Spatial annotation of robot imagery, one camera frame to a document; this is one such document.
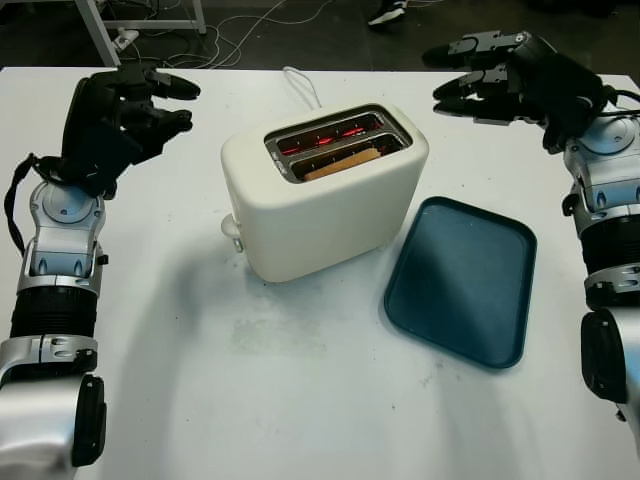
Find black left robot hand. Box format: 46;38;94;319
62;64;201;165

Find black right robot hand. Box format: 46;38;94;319
422;29;609;137

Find slice of toast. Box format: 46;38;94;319
303;148;382;182

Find person's legs in black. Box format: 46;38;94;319
367;0;407;26

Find white two-slot toaster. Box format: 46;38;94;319
219;103;431;284

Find white power strip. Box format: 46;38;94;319
112;29;140;51

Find dark teal plastic tray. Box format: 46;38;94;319
383;195;539;371

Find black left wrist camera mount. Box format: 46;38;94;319
69;122;145;197

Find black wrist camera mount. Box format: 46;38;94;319
541;117;581;157
69;122;145;197

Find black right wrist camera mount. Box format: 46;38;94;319
541;117;581;157

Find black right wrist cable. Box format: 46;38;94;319
597;85;640;121

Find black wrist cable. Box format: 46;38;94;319
3;153;66;254
597;85;640;121

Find white metal table frame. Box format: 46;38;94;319
69;0;209;69

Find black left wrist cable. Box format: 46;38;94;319
3;153;66;254

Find white floor cable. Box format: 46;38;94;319
119;0;281;69

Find white toaster power cord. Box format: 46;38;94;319
282;66;324;110

